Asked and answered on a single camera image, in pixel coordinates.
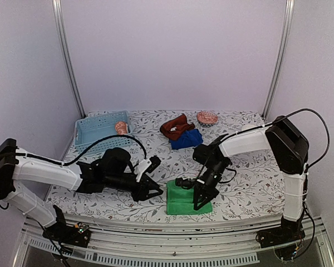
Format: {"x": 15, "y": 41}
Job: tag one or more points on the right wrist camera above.
{"x": 188, "y": 183}

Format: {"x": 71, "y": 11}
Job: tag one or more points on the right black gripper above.
{"x": 212, "y": 193}

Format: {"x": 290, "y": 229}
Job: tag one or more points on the white bowl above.
{"x": 247, "y": 127}

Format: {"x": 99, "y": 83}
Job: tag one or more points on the dark red towel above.
{"x": 174, "y": 129}

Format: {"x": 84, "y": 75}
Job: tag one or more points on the right aluminium frame post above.
{"x": 286, "y": 29}

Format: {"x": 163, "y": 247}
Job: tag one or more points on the aluminium frame post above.
{"x": 60, "y": 26}
{"x": 286, "y": 29}

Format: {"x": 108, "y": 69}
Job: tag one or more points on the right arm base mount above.
{"x": 287, "y": 232}

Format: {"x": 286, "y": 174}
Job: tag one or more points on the blue towel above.
{"x": 191, "y": 138}

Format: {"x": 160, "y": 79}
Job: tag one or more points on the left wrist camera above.
{"x": 146, "y": 165}

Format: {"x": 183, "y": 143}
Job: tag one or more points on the orange bunny towel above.
{"x": 121, "y": 128}

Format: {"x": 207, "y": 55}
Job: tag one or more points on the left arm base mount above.
{"x": 76, "y": 235}

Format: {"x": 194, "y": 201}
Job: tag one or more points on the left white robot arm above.
{"x": 18, "y": 165}

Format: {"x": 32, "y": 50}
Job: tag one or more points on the green towel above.
{"x": 180, "y": 201}

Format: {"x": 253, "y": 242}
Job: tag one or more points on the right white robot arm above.
{"x": 257, "y": 172}

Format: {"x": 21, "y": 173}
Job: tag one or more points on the light blue plastic basket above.
{"x": 90, "y": 129}

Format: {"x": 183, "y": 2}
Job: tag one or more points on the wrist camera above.
{"x": 146, "y": 165}
{"x": 188, "y": 183}

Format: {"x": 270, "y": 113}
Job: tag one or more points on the red patterned bowl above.
{"x": 207, "y": 118}

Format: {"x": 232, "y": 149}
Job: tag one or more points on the front aluminium rail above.
{"x": 216, "y": 243}

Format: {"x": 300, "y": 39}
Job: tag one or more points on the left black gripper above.
{"x": 152, "y": 183}

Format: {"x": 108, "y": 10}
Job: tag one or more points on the left aluminium frame post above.
{"x": 60, "y": 26}

